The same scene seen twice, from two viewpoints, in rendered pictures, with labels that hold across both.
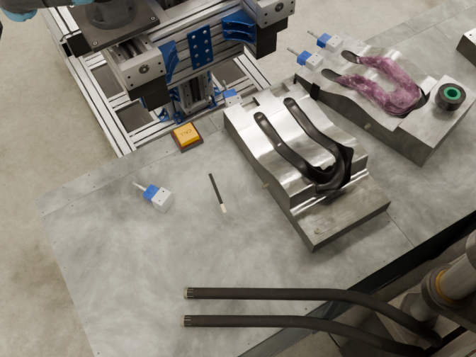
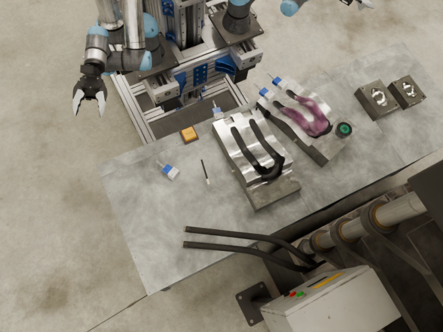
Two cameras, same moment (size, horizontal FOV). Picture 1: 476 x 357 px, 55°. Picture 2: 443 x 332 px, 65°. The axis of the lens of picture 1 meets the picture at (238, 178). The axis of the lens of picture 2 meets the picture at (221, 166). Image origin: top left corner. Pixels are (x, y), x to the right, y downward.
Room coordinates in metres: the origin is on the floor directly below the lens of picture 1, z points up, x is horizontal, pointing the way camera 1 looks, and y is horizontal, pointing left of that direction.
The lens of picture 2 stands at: (0.03, 0.10, 2.50)
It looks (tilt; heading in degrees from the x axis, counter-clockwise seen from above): 69 degrees down; 349
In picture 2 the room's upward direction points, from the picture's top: 12 degrees clockwise
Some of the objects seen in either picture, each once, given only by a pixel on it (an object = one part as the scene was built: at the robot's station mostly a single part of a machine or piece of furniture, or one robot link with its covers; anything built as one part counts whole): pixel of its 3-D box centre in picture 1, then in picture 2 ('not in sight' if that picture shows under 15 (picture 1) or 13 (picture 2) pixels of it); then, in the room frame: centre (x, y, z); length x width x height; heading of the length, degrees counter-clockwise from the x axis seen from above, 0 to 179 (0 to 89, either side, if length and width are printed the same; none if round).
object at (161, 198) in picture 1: (150, 192); (166, 168); (0.63, 0.26, 0.83); 0.13 x 0.05 x 0.05; 54
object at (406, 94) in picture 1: (382, 80); (306, 114); (0.94, -0.47, 0.90); 0.26 x 0.18 x 0.08; 43
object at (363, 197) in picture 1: (302, 154); (256, 155); (0.70, -0.20, 0.87); 0.50 x 0.26 x 0.14; 26
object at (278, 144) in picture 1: (304, 139); (258, 147); (0.72, -0.20, 0.92); 0.35 x 0.16 x 0.09; 26
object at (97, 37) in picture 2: not in sight; (97, 43); (0.90, 0.48, 1.43); 0.11 x 0.08 x 0.09; 2
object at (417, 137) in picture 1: (380, 88); (306, 117); (0.94, -0.48, 0.86); 0.50 x 0.26 x 0.11; 43
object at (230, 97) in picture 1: (229, 95); (216, 110); (0.98, 0.01, 0.83); 0.13 x 0.05 x 0.05; 16
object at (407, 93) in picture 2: not in sight; (406, 92); (1.14, -1.10, 0.83); 0.17 x 0.13 x 0.06; 26
